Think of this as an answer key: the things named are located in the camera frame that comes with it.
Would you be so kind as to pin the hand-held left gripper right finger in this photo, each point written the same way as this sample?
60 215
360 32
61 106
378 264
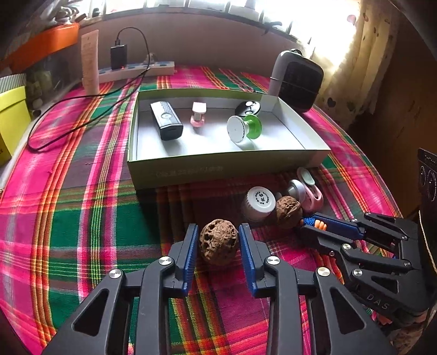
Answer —
247 259

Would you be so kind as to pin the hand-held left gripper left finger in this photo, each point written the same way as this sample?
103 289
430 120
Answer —
189 256

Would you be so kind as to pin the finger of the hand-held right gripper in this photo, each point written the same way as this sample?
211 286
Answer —
344 227
341 254

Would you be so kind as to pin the blue orange toy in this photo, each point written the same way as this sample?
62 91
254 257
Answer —
319 224

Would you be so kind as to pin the pitted brown walnut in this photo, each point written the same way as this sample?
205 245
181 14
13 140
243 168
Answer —
218 242

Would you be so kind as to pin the pink plastic clip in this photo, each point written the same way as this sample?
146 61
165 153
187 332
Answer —
315 199

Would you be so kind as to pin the ridged brown walnut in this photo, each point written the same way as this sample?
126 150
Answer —
288 211

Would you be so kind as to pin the white round jar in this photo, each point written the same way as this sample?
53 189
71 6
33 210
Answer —
257 201

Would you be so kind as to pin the small silver round knob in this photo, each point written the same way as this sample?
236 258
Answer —
296 189

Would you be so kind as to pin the green white cardboard box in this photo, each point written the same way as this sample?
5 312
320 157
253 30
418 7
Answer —
153 172

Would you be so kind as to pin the green white massager knob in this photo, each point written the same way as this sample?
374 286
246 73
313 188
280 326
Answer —
237 128

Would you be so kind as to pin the black rectangular remote control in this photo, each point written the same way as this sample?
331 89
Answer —
167 123

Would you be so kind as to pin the small pink white holder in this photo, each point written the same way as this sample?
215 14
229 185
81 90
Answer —
198 109

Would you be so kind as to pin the black oval key fob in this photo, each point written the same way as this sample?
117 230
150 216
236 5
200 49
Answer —
249 107

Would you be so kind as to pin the plaid tablecloth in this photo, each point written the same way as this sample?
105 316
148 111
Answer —
85 222

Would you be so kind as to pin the brown wooden cabinet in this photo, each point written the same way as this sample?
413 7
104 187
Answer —
409 102

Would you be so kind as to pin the cream heart print curtain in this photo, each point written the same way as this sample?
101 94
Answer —
368 61

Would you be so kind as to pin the white power strip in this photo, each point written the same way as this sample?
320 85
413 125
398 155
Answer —
157 68

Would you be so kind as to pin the small grey plug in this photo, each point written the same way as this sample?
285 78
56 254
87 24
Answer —
152 58

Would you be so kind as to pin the black charger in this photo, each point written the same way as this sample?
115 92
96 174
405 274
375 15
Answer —
118 56

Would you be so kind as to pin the cream tube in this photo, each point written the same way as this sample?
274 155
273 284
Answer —
90 61

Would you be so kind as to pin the yellow box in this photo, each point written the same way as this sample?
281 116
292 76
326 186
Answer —
13 119

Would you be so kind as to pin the striped grey white box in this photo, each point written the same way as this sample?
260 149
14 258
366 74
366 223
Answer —
12 82

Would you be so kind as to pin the orange lidded dark container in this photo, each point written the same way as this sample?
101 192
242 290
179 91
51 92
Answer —
44 41

